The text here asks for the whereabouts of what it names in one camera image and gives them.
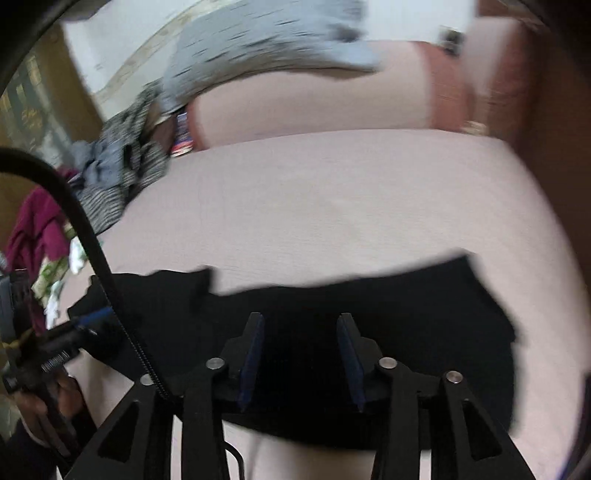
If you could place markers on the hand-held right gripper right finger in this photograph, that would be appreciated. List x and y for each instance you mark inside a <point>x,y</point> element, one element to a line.
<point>349,357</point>

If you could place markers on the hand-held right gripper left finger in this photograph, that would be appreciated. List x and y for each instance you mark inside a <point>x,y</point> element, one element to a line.
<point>250,355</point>

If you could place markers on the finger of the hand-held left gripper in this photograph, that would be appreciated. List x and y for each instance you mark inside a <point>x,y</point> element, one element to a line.
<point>92,321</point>

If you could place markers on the black pants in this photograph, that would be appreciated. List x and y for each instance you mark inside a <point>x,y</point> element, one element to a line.
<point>300,314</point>

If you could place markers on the person's left hand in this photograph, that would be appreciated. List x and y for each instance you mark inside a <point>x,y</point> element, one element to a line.
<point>64,399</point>

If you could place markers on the green floral cloth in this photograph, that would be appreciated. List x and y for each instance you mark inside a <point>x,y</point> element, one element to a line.
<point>57,277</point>

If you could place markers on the maroon cloth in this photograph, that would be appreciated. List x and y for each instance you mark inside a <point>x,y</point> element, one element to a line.
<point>34,226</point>

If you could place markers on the pink bed mattress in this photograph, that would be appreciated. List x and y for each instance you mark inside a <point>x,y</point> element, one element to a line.
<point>332,203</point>

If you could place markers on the plain grey cloth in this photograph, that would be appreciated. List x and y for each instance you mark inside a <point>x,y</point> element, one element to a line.
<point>99,161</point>

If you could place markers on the black white striped cloth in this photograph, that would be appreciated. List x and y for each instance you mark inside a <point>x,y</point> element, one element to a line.
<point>134,161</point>

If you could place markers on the colourful packet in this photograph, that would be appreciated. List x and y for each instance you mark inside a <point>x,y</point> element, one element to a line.
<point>182,134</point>

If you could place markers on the pink bolster pillow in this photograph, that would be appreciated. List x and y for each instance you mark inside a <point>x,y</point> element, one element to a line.
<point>323,92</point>

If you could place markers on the grey patterned cloth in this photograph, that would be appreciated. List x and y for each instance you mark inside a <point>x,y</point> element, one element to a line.
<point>258,46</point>

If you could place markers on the wall power socket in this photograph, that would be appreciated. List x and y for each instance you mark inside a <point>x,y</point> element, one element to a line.
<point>450,40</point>

